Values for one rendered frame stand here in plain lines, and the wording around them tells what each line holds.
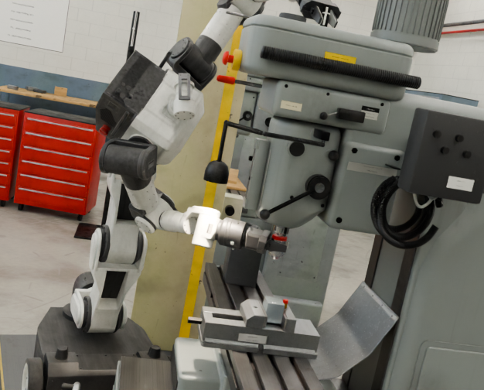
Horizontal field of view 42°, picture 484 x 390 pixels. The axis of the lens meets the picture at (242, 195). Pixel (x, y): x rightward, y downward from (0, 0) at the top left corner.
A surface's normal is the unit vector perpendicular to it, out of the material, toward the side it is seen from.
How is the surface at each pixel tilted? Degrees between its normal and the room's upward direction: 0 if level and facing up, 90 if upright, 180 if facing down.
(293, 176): 90
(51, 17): 90
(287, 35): 90
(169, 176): 90
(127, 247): 81
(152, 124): 59
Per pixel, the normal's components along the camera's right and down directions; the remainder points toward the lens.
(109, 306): 0.35, -0.74
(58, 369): 0.40, -0.50
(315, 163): 0.15, 0.21
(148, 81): 0.43, -0.30
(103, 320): 0.33, 0.47
